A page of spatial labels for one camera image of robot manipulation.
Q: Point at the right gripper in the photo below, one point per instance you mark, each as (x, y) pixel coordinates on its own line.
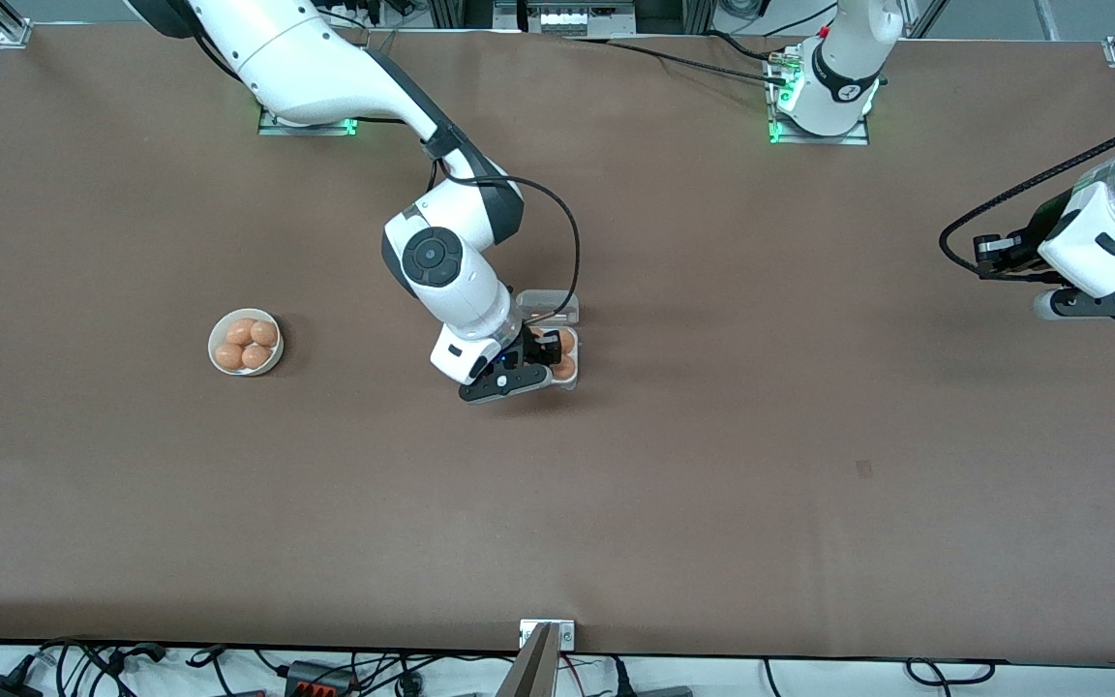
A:
(530, 345)

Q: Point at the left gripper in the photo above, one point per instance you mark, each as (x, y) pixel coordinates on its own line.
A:
(1042, 232)

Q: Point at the clear plastic egg box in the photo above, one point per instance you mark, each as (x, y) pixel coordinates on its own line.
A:
(557, 302)

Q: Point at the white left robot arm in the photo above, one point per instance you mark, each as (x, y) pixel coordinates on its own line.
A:
(843, 68)

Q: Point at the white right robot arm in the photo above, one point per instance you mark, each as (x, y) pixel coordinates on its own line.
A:
(306, 58)

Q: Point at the brown egg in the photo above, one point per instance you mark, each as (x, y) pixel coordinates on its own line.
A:
(566, 369)
(265, 333)
(256, 358)
(226, 356)
(569, 341)
(240, 332)

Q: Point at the white power strip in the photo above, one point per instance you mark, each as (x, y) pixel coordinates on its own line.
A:
(567, 19)

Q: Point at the white round bowl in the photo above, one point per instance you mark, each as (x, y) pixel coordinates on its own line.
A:
(212, 347)

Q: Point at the orange black connector block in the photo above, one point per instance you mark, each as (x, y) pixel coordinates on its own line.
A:
(320, 680)

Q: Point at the black power adapter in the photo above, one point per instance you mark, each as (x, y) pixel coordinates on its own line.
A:
(1, 687)

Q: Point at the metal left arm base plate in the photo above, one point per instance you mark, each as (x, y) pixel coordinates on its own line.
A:
(858, 137)

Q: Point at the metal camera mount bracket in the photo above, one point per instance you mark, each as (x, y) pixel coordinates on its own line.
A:
(546, 649)

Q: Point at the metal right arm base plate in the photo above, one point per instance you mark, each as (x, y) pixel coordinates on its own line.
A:
(325, 128)

